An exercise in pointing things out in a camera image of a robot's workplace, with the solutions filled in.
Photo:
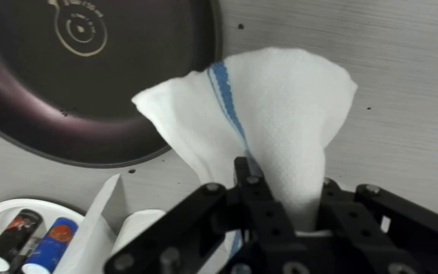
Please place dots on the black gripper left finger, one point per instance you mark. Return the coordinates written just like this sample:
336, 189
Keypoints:
258, 218

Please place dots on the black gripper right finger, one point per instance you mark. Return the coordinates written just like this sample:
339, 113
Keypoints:
380, 229

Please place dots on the white towel with blue stripes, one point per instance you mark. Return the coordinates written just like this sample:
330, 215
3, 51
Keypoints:
280, 116

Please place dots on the black frying pan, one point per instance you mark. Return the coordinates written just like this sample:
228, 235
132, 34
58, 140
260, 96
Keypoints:
26, 77

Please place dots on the white paper towel roll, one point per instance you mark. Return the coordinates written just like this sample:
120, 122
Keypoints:
91, 238

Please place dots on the blue spice jar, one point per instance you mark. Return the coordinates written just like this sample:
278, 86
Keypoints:
48, 249

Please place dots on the round white plate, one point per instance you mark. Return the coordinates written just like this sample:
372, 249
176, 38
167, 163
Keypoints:
6, 210

